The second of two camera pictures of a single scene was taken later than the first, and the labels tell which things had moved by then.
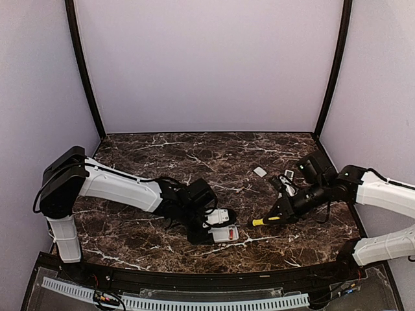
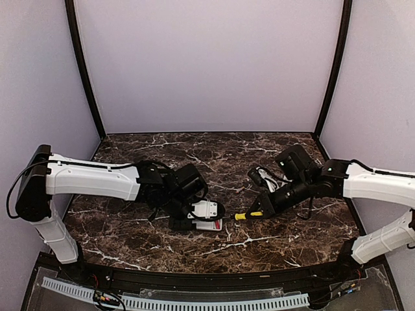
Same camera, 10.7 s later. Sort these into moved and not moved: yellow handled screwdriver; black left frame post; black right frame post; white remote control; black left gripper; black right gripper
Moved: white remote control; yellow handled screwdriver; black right gripper; black left gripper
Not moved: black right frame post; black left frame post
